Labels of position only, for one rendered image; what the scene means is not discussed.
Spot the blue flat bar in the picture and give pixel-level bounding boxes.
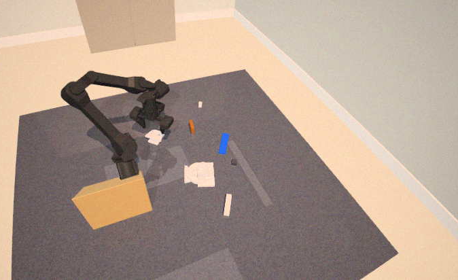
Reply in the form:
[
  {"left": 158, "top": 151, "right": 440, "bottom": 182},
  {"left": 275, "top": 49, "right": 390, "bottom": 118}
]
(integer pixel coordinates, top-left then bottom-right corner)
[{"left": 219, "top": 133, "right": 229, "bottom": 155}]

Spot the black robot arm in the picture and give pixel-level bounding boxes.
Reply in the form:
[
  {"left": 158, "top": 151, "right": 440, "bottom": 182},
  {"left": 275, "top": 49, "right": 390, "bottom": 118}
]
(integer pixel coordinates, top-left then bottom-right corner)
[{"left": 60, "top": 71, "right": 170, "bottom": 180}]

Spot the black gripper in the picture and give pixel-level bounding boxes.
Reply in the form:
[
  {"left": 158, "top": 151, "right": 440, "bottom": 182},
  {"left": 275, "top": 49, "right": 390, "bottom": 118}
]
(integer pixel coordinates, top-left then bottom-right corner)
[{"left": 129, "top": 104, "right": 173, "bottom": 134}]

